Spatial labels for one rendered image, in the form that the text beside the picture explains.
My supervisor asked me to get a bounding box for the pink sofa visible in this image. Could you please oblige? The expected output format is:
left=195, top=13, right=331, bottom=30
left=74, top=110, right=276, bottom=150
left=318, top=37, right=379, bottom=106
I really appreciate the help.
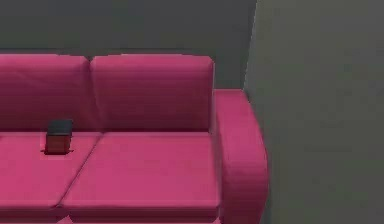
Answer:
left=0, top=53, right=270, bottom=224

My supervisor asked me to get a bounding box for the red box with black top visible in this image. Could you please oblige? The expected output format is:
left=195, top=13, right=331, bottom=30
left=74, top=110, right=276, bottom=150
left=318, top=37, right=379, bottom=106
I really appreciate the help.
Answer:
left=43, top=119, right=74, bottom=156

